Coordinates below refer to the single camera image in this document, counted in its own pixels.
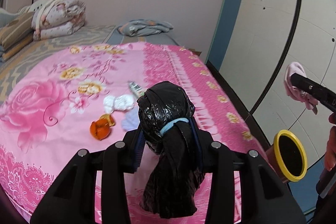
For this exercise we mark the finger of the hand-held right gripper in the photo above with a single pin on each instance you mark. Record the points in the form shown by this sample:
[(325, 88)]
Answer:
[(309, 88)]

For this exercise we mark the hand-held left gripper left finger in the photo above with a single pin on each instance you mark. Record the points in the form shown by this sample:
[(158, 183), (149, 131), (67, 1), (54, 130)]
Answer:
[(137, 150)]

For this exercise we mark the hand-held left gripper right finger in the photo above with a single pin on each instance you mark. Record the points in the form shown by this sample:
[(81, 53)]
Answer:
[(207, 150)]

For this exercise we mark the pale pink cloth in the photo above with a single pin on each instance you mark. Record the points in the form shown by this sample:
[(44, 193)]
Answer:
[(295, 69)]

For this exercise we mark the light blue rubber band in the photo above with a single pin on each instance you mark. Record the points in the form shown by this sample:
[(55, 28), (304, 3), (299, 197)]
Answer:
[(168, 126)]

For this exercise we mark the black plastic bag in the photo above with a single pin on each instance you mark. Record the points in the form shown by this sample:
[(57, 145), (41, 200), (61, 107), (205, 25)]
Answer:
[(165, 108)]

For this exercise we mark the yellow-rimmed trash bin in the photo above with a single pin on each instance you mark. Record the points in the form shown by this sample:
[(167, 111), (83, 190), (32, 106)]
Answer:
[(290, 155)]

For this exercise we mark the person's right hand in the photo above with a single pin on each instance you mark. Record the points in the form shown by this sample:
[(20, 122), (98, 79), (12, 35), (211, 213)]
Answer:
[(332, 150)]

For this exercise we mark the lavender crumpled paper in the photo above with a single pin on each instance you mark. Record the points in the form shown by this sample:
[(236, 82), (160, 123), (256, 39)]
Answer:
[(130, 121)]

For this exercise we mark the orange plastic wrapper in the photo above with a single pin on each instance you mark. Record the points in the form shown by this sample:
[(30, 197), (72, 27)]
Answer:
[(101, 129)]

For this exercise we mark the white crumpled tissue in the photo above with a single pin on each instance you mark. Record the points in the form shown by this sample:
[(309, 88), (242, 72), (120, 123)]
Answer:
[(118, 104)]

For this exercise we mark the pink floral bed sheet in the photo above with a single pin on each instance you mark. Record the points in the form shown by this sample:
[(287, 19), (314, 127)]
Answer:
[(52, 108)]

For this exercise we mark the grey floral blanket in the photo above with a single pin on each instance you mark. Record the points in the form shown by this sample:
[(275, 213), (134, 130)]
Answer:
[(141, 27)]

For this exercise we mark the grey zigzag bed sheet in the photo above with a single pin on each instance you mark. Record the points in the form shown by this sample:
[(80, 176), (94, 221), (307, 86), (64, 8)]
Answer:
[(39, 53)]

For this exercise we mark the folded floral quilt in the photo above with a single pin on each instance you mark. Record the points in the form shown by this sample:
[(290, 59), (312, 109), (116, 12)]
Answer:
[(60, 24)]

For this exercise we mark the striped folded blanket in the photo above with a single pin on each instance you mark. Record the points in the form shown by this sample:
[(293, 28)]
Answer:
[(15, 32)]

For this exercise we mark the white plush toy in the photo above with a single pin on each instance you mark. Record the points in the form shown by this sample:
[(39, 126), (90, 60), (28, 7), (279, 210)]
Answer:
[(39, 5)]

